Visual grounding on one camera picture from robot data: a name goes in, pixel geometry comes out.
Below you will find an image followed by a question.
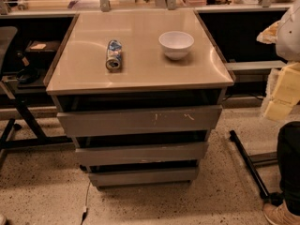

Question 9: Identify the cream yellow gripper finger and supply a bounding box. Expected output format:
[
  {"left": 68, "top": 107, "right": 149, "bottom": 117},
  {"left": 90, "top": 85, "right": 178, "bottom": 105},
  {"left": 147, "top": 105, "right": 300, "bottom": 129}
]
[{"left": 263, "top": 62, "right": 300, "bottom": 121}]

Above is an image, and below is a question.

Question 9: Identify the grey drawer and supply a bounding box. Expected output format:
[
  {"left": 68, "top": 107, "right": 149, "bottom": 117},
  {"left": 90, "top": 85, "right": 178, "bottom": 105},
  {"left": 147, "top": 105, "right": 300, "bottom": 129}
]
[
  {"left": 76, "top": 142, "right": 208, "bottom": 166},
  {"left": 88, "top": 167, "right": 199, "bottom": 187},
  {"left": 57, "top": 105, "right": 222, "bottom": 137}
]

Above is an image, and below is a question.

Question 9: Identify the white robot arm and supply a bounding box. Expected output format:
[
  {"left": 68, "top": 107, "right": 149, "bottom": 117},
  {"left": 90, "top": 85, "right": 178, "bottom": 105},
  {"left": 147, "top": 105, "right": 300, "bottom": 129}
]
[{"left": 257, "top": 0, "right": 300, "bottom": 121}]

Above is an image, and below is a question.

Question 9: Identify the grey bottom drawer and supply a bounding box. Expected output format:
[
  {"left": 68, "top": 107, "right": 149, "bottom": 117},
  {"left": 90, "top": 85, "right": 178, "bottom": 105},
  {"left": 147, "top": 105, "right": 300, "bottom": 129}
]
[{"left": 88, "top": 167, "right": 199, "bottom": 187}]

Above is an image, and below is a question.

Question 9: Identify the grey drawer cabinet with top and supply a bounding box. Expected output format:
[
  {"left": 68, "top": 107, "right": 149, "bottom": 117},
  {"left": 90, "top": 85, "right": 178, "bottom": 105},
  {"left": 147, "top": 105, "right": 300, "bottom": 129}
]
[{"left": 47, "top": 9, "right": 233, "bottom": 174}]

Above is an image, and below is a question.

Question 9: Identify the grey top drawer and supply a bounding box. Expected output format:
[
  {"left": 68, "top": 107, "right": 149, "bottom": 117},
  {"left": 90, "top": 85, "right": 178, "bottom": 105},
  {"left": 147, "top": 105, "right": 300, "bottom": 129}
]
[{"left": 57, "top": 105, "right": 222, "bottom": 137}]

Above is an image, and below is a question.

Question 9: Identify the person black trouser leg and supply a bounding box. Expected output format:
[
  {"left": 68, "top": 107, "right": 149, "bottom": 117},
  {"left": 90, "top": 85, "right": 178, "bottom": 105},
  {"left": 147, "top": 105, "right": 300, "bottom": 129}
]
[{"left": 277, "top": 121, "right": 300, "bottom": 216}]

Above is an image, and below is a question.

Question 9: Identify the white ceramic bowl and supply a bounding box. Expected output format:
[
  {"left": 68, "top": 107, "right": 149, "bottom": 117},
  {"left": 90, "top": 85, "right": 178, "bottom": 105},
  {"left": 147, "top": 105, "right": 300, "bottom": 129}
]
[{"left": 158, "top": 31, "right": 194, "bottom": 60}]

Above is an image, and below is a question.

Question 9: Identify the tan shoe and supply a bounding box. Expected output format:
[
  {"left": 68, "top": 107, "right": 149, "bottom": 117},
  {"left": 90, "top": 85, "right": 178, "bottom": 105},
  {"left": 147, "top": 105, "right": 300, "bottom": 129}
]
[{"left": 263, "top": 203, "right": 300, "bottom": 225}]

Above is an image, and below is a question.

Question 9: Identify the crushed blue soda can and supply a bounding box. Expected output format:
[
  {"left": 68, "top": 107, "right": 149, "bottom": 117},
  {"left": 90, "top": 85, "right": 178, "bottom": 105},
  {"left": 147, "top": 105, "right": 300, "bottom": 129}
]
[{"left": 106, "top": 39, "right": 122, "bottom": 71}]

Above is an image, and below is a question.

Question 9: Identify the black box with label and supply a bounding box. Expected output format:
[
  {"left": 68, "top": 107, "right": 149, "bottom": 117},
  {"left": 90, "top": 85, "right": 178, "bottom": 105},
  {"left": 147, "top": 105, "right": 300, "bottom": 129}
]
[{"left": 25, "top": 40, "right": 60, "bottom": 53}]

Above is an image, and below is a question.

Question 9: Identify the black office chair left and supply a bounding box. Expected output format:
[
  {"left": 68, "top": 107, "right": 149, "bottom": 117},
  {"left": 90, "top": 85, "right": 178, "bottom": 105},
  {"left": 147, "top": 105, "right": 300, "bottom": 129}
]
[{"left": 0, "top": 25, "right": 74, "bottom": 171}]

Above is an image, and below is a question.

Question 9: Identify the black coiled cable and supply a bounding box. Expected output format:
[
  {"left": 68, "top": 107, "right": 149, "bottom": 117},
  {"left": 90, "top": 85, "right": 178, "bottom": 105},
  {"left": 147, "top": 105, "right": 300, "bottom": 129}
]
[{"left": 16, "top": 67, "right": 41, "bottom": 85}]

